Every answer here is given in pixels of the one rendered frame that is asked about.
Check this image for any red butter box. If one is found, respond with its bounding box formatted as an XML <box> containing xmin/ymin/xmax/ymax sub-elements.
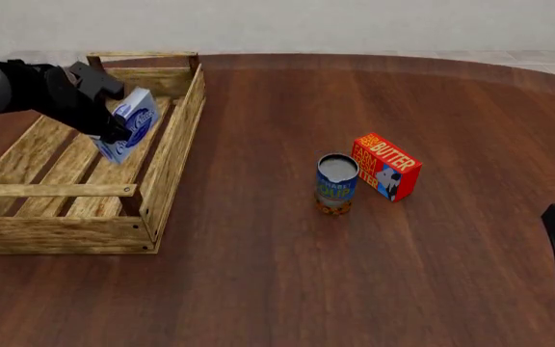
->
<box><xmin>351</xmin><ymin>131</ymin><xmax>424</xmax><ymax>203</ymax></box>

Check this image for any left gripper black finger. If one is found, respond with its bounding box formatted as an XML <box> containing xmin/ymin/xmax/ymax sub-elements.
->
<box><xmin>93</xmin><ymin>112</ymin><xmax>133</xmax><ymax>145</ymax></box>

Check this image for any blue soup tin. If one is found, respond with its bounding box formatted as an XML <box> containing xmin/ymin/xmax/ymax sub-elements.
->
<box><xmin>314</xmin><ymin>151</ymin><xmax>360</xmax><ymax>218</ymax></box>

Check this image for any blue white cream cheese box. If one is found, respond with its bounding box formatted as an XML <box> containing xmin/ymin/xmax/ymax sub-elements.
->
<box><xmin>88</xmin><ymin>87</ymin><xmax>162</xmax><ymax>166</ymax></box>

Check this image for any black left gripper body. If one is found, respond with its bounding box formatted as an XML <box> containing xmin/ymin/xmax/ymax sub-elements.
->
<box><xmin>40</xmin><ymin>66</ymin><xmax>116</xmax><ymax>134</ymax></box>

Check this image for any wooden slat tray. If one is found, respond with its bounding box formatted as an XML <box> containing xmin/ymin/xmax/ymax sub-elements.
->
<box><xmin>0</xmin><ymin>51</ymin><xmax>207</xmax><ymax>255</ymax></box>

